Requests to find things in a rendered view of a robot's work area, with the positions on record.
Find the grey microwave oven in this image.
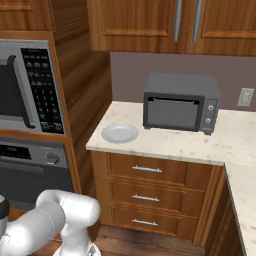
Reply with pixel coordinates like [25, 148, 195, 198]
[0, 39, 67, 135]

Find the wooden drawer front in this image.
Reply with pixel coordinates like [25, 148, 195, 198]
[107, 153, 213, 191]
[111, 206, 199, 240]
[109, 180, 205, 218]

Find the wooden cupboard above microwave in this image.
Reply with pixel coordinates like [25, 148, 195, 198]
[0, 0, 56, 32]

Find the silver cupboard door handle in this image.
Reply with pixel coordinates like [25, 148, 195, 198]
[192, 0, 203, 43]
[173, 0, 184, 43]

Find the grey built-in oven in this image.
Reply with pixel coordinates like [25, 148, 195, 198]
[0, 136, 75, 212]

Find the silver drawer handle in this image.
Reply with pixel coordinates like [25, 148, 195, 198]
[131, 194, 161, 203]
[131, 218, 159, 227]
[131, 165, 163, 174]

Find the wooden wall cupboard door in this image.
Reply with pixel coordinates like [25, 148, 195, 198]
[186, 0, 256, 57]
[87, 0, 189, 55]

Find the grey oven knob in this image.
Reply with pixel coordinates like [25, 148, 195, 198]
[46, 152, 62, 165]

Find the white wall socket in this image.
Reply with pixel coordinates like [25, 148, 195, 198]
[236, 87, 255, 108]

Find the grey round plate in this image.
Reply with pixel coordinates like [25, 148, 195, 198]
[100, 123, 140, 145]

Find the grey toaster oven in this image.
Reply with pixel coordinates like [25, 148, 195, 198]
[142, 72, 222, 136]

